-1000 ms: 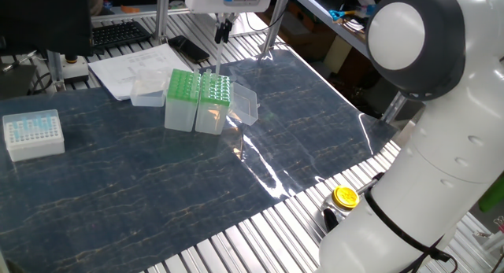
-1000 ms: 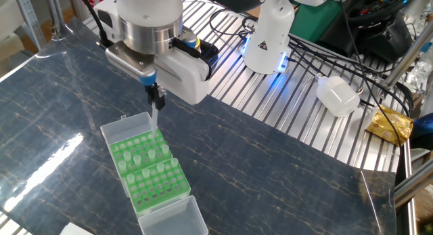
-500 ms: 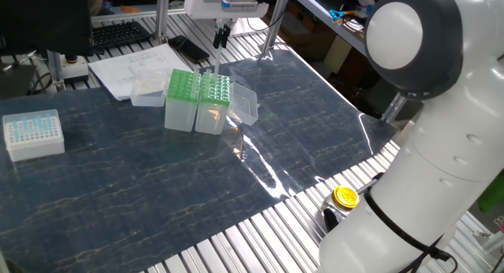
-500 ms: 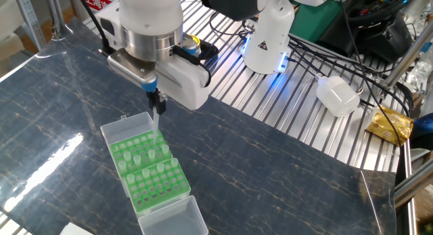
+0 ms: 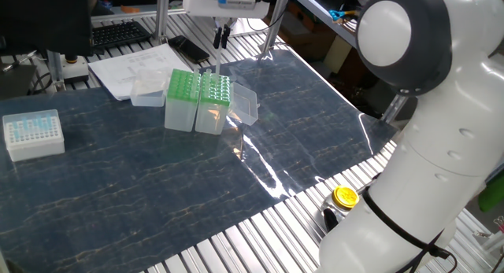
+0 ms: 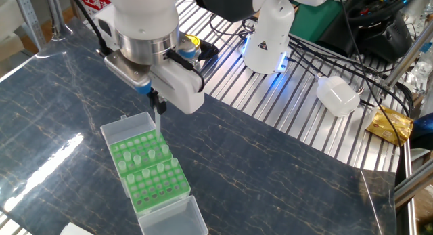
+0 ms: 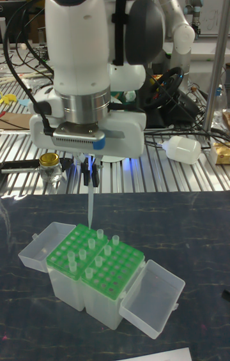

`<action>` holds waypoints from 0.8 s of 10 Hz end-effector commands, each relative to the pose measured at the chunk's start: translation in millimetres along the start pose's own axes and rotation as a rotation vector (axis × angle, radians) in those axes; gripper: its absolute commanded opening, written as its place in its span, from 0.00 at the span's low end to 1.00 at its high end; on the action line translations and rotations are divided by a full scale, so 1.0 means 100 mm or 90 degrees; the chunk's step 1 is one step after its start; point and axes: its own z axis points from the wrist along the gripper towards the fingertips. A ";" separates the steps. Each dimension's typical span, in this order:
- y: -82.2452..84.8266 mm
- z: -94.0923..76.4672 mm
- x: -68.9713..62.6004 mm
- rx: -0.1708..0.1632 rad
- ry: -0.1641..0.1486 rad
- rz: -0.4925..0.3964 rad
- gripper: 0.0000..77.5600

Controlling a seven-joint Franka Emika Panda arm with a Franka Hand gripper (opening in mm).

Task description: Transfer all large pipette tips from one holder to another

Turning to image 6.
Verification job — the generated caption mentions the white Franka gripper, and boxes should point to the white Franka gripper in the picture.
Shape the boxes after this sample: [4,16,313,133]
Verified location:
[91,5,206,116]

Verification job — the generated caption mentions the translucent tip box green rack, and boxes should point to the translucent tip box green rack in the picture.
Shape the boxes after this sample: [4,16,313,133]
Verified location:
[124,156,210,235]
[100,111,174,198]

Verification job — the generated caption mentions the glass jar gold lid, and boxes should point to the glass jar gold lid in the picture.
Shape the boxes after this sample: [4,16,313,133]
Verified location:
[185,34,204,65]

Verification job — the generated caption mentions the red white printed box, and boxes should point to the red white printed box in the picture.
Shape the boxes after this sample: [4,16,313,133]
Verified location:
[79,0,112,18]

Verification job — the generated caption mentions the white paper sheet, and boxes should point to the white paper sheet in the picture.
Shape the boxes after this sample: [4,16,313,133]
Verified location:
[59,222,94,235]

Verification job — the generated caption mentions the dark marble pattern mat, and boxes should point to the dark marble pattern mat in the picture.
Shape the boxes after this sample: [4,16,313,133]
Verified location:
[0,18,397,235]

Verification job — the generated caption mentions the green cloth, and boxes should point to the green cloth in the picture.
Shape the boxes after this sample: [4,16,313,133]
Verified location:
[289,0,355,43]

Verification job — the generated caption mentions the white plastic bottle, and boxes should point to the white plastic bottle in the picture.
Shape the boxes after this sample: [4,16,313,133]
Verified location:
[314,74,361,119]

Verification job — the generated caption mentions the gold foil packet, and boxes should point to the gold foil packet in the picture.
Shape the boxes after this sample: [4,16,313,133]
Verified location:
[364,104,415,147]

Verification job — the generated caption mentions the black racing wheel controller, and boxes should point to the black racing wheel controller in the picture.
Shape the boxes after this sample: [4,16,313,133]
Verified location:
[350,0,414,64]

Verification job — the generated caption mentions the dark blue round object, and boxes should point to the dark blue round object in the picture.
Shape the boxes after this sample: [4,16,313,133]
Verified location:
[411,112,433,151]

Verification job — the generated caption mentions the silver wrist camera blue caps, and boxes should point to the silver wrist camera blue caps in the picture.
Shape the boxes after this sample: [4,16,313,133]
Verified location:
[104,38,198,95]

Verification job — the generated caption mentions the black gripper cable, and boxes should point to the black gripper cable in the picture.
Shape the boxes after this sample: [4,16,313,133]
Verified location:
[165,49,206,93]

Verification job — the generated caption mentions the grey slotted angle post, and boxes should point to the grey slotted angle post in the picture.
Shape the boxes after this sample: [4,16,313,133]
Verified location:
[13,0,47,51]

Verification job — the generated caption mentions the thick black cable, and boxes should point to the thick black cable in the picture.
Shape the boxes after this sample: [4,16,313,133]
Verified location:
[286,35,412,117]

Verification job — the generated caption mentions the aluminium frame post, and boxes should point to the aluminium frame post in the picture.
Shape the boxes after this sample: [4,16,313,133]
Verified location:
[382,24,433,90]

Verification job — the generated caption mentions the aluminium frame rail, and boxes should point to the aluminium frame rail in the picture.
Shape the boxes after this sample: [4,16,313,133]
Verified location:
[394,160,433,235]

